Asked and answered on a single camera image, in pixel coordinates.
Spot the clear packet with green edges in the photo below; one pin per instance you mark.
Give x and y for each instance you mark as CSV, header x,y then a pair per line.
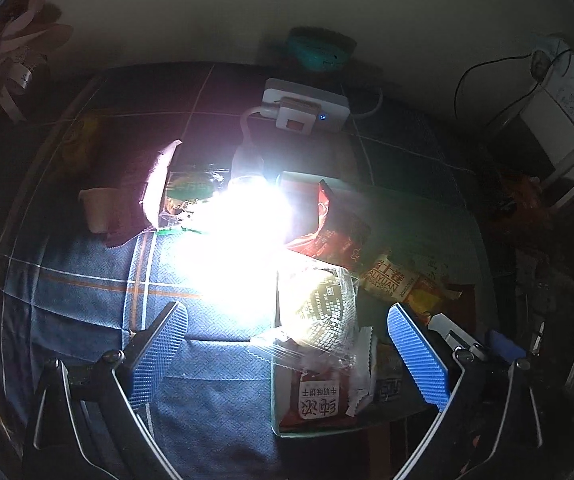
x,y
187,192

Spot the blue plaid cloth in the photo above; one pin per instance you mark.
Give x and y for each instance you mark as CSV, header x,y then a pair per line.
x,y
82,280

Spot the orange snack packet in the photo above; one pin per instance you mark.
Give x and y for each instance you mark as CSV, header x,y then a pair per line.
x,y
392,282

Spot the white appliance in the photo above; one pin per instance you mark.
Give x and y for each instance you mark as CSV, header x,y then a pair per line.
x,y
562,105

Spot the clear packet with pale pastry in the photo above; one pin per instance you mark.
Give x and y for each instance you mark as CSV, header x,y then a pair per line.
x,y
317,305

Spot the white switch plug adapter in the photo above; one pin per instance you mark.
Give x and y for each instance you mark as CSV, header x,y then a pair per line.
x,y
294,117

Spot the purple snack packet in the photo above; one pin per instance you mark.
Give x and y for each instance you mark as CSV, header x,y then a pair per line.
x,y
159,180

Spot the long red snack packet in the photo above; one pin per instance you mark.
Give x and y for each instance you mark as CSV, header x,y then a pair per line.
x,y
339,232

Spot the red brown biscuit packet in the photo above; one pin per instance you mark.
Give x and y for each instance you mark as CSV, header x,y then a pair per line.
x,y
317,397

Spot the yellow snack packet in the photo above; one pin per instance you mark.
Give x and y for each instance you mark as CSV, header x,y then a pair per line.
x,y
79,142

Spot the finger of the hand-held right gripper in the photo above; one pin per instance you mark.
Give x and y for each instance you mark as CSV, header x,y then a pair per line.
x,y
504,342
454,332

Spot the teal round object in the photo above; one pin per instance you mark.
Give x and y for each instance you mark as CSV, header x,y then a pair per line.
x,y
317,52

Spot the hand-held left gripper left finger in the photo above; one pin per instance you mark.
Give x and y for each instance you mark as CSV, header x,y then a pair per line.
x,y
162,355

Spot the white usb lamp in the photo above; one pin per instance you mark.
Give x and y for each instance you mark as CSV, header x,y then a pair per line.
x,y
244,160

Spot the white power strip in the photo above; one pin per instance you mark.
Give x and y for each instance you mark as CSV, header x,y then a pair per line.
x,y
329,105

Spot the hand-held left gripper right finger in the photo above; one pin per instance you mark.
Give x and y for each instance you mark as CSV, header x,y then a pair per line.
x,y
417,360

